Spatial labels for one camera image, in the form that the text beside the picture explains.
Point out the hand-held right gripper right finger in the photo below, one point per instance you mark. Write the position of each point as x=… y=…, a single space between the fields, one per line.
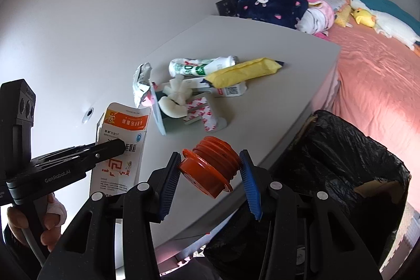
x=251 y=183

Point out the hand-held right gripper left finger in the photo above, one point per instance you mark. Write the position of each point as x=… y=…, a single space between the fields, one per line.
x=169 y=188

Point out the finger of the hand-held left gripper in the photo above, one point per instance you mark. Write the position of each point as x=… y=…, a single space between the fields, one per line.
x=108 y=150

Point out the white orange carton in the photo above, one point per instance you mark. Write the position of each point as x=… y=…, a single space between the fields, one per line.
x=131 y=125

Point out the orange collapsible cup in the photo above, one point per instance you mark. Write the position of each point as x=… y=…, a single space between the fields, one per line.
x=203 y=171

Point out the grey-blue card packaging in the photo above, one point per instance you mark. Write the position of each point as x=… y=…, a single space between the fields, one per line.
x=157 y=117

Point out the silver wrapper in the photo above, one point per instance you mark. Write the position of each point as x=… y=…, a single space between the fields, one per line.
x=141 y=83

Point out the white tissue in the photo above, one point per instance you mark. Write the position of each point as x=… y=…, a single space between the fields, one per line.
x=170 y=106

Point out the red-printed white paper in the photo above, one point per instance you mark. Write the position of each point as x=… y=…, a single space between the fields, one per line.
x=203 y=112

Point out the white labelled packet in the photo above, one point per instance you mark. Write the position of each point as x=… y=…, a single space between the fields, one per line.
x=229 y=90

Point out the trash bin with black bag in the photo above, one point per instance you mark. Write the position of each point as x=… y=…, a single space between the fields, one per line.
x=344 y=162

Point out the yellow snack packet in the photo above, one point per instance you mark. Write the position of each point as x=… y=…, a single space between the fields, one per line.
x=242 y=71

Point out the white and green plastic bottle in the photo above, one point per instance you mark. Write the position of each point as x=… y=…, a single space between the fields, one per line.
x=187 y=66

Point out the person's left hand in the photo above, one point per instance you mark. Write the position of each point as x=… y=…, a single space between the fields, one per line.
x=54 y=224

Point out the pink bed sheet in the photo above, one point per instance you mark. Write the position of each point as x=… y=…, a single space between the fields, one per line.
x=370 y=76

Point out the beige foam floor mat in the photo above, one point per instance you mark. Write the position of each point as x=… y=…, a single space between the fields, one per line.
x=407 y=227

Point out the navy printed fleece blanket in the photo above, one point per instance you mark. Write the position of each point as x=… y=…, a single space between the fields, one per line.
x=272 y=7

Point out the black socket panel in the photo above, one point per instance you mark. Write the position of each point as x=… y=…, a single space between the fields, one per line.
x=226 y=7

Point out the pink and white blanket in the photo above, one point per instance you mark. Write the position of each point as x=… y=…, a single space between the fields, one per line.
x=316 y=17

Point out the yellow long pillow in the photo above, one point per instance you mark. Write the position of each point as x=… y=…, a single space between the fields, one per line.
x=343 y=17

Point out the light checked pillow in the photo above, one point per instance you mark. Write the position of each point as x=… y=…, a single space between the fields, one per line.
x=333 y=1

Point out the yellow duck plush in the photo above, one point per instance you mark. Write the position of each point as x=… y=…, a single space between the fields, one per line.
x=362 y=17

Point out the white goose plush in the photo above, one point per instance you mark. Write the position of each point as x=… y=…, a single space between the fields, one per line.
x=393 y=24

